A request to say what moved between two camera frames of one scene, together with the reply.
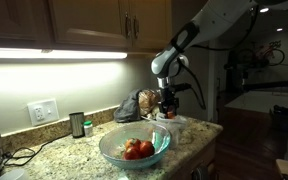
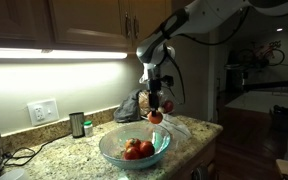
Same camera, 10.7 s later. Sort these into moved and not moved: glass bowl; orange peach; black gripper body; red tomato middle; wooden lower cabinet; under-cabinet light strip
Moved: orange peach; black gripper body
Not moved: wooden lower cabinet; glass bowl; red tomato middle; under-cabinet light strip
